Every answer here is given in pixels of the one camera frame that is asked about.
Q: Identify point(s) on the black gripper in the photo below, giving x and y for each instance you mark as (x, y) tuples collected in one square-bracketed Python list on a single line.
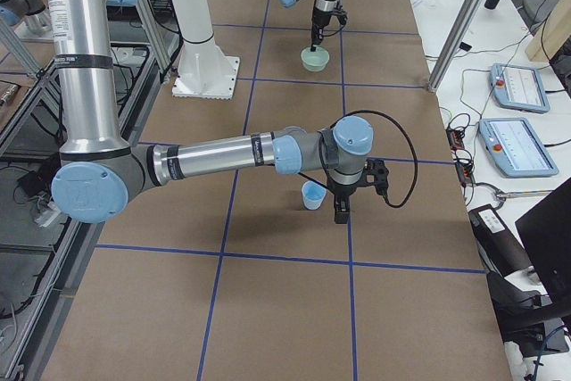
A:
[(340, 191), (319, 24)]

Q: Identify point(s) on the green ceramic bowl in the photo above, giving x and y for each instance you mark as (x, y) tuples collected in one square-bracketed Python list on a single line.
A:
[(314, 58)]

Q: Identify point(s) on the light blue plastic cup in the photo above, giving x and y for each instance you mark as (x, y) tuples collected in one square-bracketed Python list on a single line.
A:
[(313, 195)]

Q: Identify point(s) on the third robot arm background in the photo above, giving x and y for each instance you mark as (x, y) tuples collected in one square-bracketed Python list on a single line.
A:
[(34, 13)]

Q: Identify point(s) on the orange black usb hub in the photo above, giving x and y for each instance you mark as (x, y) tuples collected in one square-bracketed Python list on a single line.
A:
[(455, 138)]

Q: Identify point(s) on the small black square device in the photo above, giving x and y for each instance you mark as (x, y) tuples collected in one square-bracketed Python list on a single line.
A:
[(465, 47)]

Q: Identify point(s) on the near blue teach pendant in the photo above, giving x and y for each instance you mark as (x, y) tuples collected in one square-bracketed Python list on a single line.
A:
[(515, 149)]

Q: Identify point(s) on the blue teach pendant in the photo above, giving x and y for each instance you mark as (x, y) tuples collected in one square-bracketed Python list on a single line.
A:
[(515, 149), (518, 88)]

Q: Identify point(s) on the far blue teach pendant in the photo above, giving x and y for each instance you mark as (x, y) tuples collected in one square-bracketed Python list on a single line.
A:
[(518, 88)]

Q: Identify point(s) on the black monitor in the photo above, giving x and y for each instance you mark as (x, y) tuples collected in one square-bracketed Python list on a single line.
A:
[(545, 233)]

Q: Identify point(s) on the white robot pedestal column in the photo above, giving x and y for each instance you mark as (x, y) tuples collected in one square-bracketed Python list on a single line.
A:
[(203, 69)]

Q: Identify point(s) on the aluminium frame post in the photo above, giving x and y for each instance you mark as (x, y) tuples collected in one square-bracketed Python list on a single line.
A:
[(458, 30)]

